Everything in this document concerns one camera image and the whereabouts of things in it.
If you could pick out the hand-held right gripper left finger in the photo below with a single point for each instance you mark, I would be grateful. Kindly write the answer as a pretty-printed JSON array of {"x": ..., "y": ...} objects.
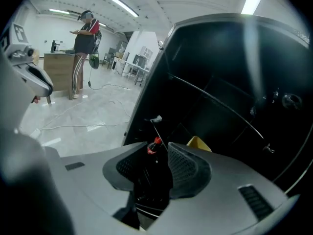
[{"x": 124, "y": 168}]

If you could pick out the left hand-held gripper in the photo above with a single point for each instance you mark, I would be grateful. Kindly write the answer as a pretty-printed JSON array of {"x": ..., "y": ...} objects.
[{"x": 17, "y": 40}]

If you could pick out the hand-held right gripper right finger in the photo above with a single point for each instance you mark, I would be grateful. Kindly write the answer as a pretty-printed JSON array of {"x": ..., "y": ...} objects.
[{"x": 188, "y": 172}]

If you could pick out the beige plastic tray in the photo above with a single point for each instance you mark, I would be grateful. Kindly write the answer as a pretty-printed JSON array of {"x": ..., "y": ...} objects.
[{"x": 199, "y": 143}]

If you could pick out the black cabinet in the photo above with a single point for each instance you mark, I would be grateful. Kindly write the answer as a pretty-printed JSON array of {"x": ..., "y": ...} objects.
[{"x": 220, "y": 70}]

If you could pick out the dark wooden cabinet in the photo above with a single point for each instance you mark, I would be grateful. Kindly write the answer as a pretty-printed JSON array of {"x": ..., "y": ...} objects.
[{"x": 58, "y": 70}]

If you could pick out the red-capped cola bottle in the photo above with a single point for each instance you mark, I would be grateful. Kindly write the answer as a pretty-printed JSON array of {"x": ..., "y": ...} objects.
[{"x": 153, "y": 148}]

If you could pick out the black countertop device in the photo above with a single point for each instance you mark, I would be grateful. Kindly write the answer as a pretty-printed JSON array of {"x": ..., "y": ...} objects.
[{"x": 54, "y": 46}]

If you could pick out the black green hanging device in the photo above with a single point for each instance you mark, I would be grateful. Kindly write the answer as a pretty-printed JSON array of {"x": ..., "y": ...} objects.
[{"x": 94, "y": 60}]

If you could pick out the black appliance with faucet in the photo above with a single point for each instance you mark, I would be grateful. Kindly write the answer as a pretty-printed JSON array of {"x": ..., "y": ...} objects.
[{"x": 139, "y": 59}]

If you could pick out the metal frame table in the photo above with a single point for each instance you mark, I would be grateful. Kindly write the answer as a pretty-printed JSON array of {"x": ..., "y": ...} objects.
[{"x": 137, "y": 70}]

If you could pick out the white wall cabinet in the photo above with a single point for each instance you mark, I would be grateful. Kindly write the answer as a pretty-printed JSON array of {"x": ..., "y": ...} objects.
[{"x": 146, "y": 50}]

